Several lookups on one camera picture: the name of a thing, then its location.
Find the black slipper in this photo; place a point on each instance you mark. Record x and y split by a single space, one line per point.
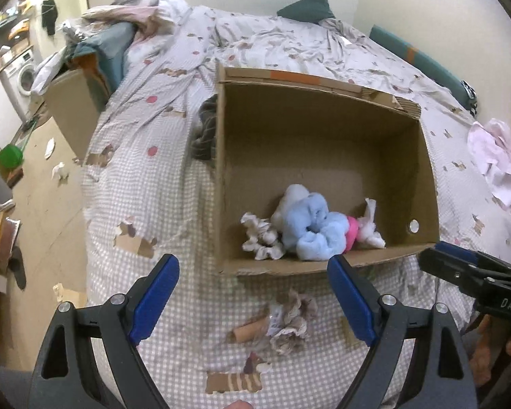
17 267

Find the white scrunchie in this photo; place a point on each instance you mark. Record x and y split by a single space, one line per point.
262 238

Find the pink white bedding pile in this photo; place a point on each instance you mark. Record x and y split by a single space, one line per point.
150 17

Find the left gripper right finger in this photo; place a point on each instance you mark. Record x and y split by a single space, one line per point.
439 375

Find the dark striped cloth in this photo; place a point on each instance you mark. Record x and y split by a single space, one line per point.
203 146

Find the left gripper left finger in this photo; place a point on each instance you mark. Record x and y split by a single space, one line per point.
66 374

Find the large cardboard box beside bed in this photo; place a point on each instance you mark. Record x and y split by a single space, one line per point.
75 101

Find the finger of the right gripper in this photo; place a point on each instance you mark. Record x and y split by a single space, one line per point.
457 265

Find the dark green pillow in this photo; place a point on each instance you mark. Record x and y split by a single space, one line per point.
309 11

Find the teal bolster with orange band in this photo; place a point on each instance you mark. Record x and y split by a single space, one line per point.
460 89

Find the white fluffy cotton piece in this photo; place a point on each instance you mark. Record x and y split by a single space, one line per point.
367 235

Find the pink rubber duck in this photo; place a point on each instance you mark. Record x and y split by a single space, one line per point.
352 233

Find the beige lace scrunchie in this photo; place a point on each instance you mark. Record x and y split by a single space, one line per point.
283 329

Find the light blue plush toy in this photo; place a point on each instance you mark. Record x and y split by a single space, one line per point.
307 228

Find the person's right hand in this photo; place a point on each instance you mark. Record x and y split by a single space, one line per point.
486 347

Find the teal folded blanket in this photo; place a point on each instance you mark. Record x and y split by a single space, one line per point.
101 56

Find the crumpled white paper on floor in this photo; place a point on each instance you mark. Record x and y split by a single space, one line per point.
60 172

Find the white washing machine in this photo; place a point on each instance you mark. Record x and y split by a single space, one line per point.
17 78

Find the brown cardboard box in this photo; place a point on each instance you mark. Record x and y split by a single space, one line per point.
347 142

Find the pink white clothing pile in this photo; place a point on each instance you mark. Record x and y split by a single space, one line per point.
490 148

